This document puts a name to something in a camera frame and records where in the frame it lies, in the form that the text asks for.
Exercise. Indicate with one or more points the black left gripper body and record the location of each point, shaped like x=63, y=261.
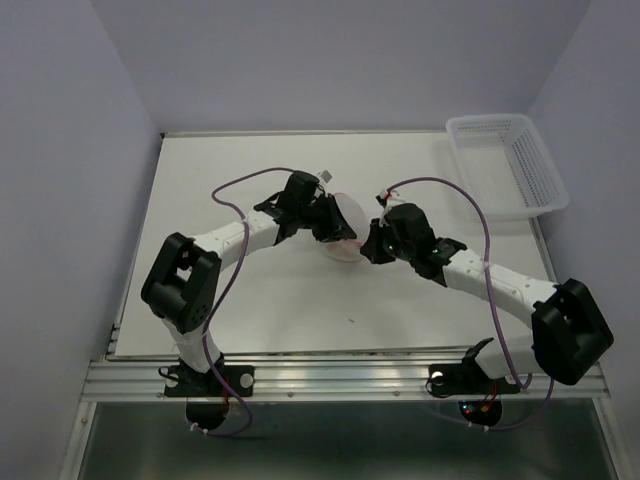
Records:
x=315, y=216

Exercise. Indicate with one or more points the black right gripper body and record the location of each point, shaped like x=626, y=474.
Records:
x=400, y=249

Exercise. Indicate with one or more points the white mesh laundry bag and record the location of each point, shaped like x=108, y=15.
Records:
x=348, y=250

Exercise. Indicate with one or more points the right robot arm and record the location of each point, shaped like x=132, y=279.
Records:
x=567, y=331

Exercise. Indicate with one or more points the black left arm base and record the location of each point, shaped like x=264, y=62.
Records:
x=183, y=382

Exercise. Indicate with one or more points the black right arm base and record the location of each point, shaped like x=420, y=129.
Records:
x=466, y=377

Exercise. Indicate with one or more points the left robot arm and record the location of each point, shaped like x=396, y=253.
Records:
x=180, y=288

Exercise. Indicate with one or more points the white perforated plastic basket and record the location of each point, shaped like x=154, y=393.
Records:
x=504, y=165

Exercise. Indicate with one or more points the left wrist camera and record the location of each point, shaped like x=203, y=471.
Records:
x=325, y=176

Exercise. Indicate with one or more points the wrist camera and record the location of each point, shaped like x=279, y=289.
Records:
x=389, y=199
x=325, y=176

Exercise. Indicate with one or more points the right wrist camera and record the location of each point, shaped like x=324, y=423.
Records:
x=389, y=199

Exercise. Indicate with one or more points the aluminium mounting rail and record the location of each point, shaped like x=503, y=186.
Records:
x=393, y=376

